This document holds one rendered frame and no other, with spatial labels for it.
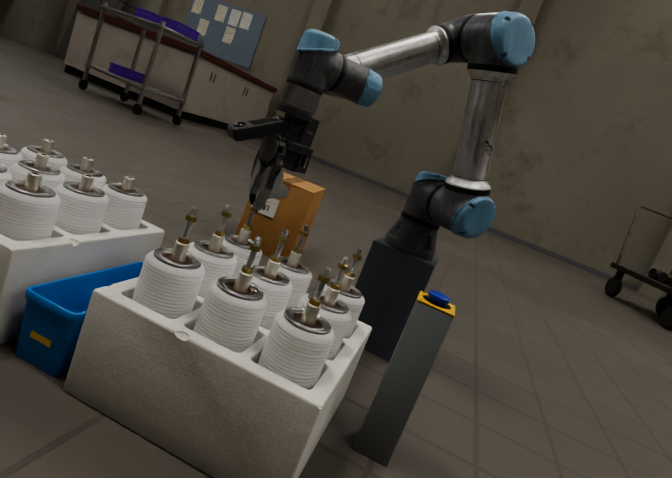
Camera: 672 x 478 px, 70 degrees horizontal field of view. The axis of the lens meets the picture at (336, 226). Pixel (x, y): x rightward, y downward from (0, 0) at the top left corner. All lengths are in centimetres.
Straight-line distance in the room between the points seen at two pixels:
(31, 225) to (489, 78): 98
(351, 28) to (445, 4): 165
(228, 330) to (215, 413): 12
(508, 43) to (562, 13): 783
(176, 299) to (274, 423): 24
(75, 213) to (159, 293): 31
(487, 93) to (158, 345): 89
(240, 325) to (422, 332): 32
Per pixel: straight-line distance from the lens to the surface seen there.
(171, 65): 719
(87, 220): 104
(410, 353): 89
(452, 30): 129
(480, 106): 122
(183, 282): 78
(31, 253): 94
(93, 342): 84
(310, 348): 71
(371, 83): 102
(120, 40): 777
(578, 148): 865
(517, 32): 122
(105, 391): 86
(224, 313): 74
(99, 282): 105
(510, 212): 850
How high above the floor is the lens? 52
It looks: 10 degrees down
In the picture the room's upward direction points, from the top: 21 degrees clockwise
